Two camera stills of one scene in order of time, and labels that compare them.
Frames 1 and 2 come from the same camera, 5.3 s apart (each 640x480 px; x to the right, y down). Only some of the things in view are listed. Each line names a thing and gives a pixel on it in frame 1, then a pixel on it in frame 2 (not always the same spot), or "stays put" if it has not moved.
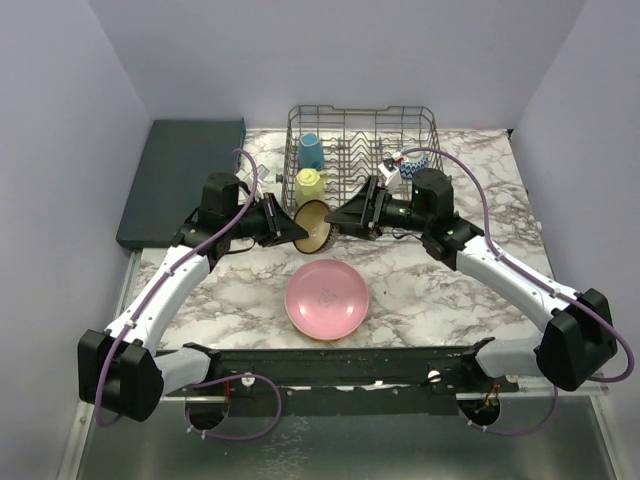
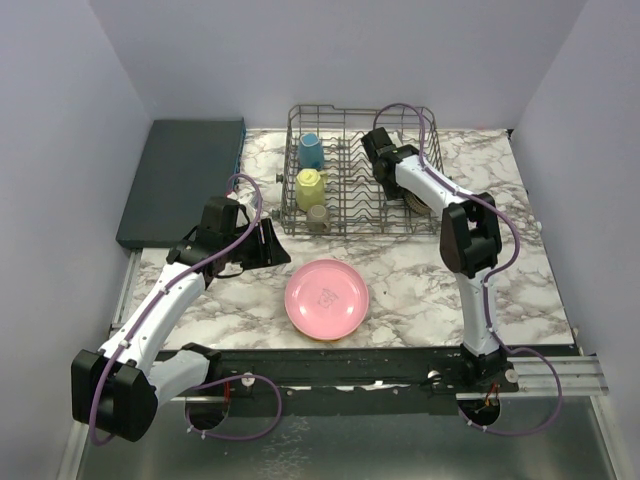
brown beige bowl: x=322 y=236 → x=416 y=203
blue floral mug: x=311 y=153 stays put
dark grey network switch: x=166 y=192 stays put
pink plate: x=326 y=299 stays put
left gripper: x=280 y=227 → x=268 y=253
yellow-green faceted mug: x=309 y=186 stays put
